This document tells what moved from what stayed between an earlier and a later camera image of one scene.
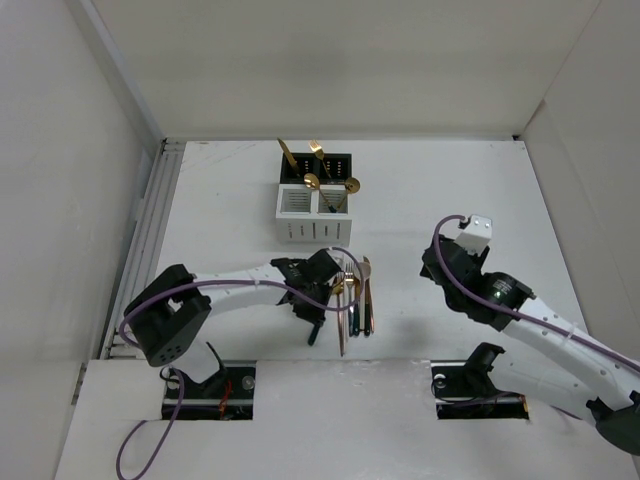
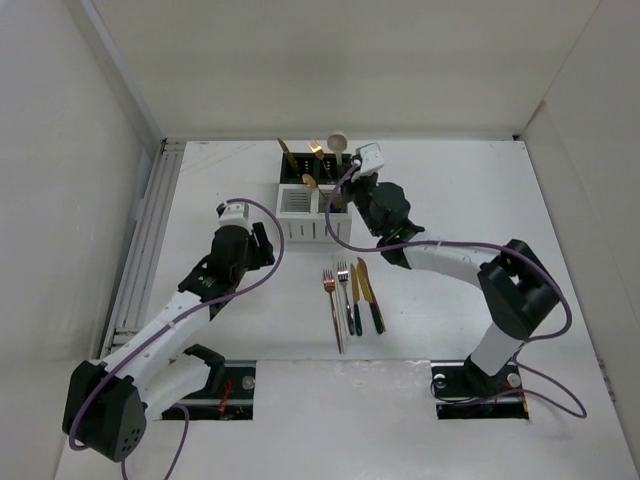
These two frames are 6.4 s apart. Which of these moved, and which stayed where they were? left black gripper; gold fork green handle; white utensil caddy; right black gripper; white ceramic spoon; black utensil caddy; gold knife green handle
Moved: left black gripper; white ceramic spoon; right black gripper
Stayed: gold fork green handle; white utensil caddy; black utensil caddy; gold knife green handle
